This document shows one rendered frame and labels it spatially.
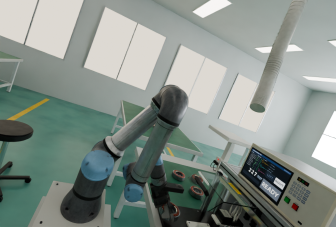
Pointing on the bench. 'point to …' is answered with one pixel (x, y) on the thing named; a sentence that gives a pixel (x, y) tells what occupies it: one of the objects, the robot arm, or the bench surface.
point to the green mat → (185, 197)
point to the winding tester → (301, 191)
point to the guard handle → (202, 186)
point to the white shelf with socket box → (232, 140)
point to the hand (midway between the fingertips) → (170, 211)
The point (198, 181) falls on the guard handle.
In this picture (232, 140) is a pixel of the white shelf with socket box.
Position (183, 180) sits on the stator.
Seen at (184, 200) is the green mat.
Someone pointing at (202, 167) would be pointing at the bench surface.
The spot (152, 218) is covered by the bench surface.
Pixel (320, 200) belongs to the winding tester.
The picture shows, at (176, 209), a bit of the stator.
